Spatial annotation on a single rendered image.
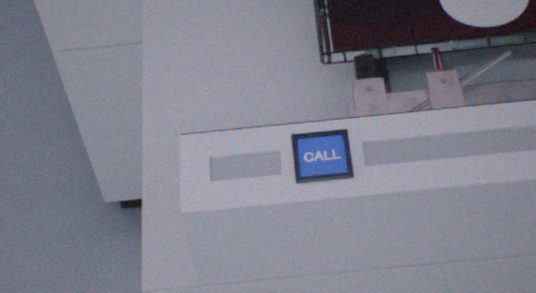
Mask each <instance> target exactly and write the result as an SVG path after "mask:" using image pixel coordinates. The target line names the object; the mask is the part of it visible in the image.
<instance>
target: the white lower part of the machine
mask: <svg viewBox="0 0 536 293"><path fill-rule="evenodd" d="M34 3H35V5H36V8H37V11H38V14H39V16H40V18H41V21H42V24H43V30H44V32H45V34H46V36H47V39H48V41H49V44H50V47H51V50H52V52H53V54H54V57H55V60H56V67H57V69H58V71H59V74H60V76H61V79H62V82H63V85H64V87H65V89H66V92H67V95H68V100H69V102H70V104H71V107H72V110H73V112H74V115H75V118H76V120H77V122H78V127H79V130H80V135H81V137H82V140H83V142H84V144H85V147H86V150H87V153H88V155H89V157H90V160H91V163H92V168H93V171H94V173H95V175H96V178H97V180H98V183H99V186H100V189H101V192H102V195H103V201H105V202H109V201H120V203H121V206H122V209H126V208H135V207H142V178H143V0H34Z"/></svg>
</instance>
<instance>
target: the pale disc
mask: <svg viewBox="0 0 536 293"><path fill-rule="evenodd" d="M439 1H440V4H441V6H442V7H443V8H444V10H446V11H447V12H448V13H449V14H450V15H451V17H454V18H455V19H456V20H458V21H460V22H462V23H464V24H467V25H471V26H475V27H495V26H500V25H502V24H505V23H507V22H510V21H512V20H513V19H514V18H516V17H517V16H518V15H521V14H522V12H523V11H524V10H525V8H526V4H527V2H528V0H439Z"/></svg>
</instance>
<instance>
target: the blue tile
mask: <svg viewBox="0 0 536 293"><path fill-rule="evenodd" d="M297 152H298V160H299V169H300V177H305V176H314V175H324V174H332V173H342V172H348V170H347V164H346V152H345V145H344V138H343V135H333V136H324V137H316V138H307V139H298V140H297Z"/></svg>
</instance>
